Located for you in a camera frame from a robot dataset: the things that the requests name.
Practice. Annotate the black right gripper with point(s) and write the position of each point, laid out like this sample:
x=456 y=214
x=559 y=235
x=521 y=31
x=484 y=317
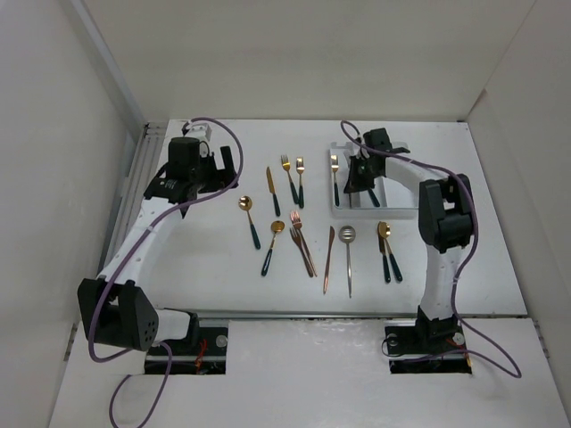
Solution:
x=353 y=183

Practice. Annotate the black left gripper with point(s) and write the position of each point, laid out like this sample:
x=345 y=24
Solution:
x=219 y=176

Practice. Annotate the gold fork green handle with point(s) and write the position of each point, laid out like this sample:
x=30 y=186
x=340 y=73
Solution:
x=300 y=169
x=286 y=165
x=335 y=167

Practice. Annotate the gold spoon green handle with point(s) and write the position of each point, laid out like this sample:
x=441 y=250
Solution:
x=245 y=204
x=393 y=264
x=276 y=227

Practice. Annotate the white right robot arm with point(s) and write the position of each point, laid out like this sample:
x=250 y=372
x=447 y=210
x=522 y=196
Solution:
x=445 y=224

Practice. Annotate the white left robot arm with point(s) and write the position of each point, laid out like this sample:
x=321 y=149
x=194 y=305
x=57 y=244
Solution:
x=114 y=307

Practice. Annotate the white three-compartment cutlery tray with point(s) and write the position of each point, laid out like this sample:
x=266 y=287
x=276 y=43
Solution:
x=396 y=201

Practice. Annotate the silver slotted spoon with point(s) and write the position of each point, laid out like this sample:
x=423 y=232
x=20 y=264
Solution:
x=347 y=235

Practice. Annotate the rose gold knife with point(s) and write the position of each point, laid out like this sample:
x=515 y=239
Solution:
x=331 y=238

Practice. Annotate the rose gold fork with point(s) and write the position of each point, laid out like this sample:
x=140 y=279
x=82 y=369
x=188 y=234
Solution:
x=297 y=224
x=298 y=242

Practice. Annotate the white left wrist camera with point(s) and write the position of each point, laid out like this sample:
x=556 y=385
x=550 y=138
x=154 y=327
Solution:
x=198 y=131

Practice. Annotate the aluminium rail frame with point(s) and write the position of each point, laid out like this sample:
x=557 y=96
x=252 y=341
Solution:
x=138 y=160

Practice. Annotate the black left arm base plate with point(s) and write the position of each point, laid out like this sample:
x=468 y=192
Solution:
x=198 y=346

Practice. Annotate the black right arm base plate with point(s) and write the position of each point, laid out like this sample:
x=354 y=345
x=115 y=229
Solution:
x=412 y=352

